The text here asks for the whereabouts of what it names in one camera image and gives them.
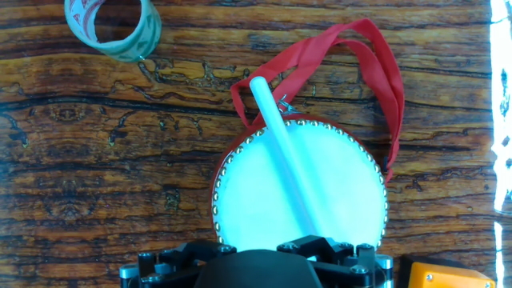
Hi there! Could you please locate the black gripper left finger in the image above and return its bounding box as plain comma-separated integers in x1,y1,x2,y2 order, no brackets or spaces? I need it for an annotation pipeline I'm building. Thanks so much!
119,239,238,288

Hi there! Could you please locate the red ribbon strap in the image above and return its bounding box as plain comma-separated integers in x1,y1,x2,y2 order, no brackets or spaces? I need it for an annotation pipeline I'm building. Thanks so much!
230,18,406,185

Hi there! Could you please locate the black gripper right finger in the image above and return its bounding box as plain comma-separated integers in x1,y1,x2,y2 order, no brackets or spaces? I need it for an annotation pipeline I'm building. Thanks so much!
278,235,395,288

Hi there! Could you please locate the orange emergency stop button box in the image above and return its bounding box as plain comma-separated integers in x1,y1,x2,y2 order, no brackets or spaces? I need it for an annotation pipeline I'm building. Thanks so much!
398,254,498,288

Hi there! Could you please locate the wood grain table sheet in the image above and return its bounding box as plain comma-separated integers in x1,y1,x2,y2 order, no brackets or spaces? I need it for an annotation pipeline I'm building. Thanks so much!
0,0,497,288

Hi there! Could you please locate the white drumstick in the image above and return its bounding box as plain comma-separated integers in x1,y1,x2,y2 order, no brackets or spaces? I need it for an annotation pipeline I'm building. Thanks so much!
248,75,327,242

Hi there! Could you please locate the printed packing tape roll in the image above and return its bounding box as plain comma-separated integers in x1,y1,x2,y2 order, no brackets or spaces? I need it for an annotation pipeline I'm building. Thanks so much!
63,0,163,63

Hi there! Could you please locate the small red drum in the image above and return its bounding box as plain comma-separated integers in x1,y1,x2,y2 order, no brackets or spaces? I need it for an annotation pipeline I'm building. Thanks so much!
210,114,390,255

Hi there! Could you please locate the pale white table cloth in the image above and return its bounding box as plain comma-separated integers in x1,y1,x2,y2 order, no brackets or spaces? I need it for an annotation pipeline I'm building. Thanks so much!
490,0,512,288

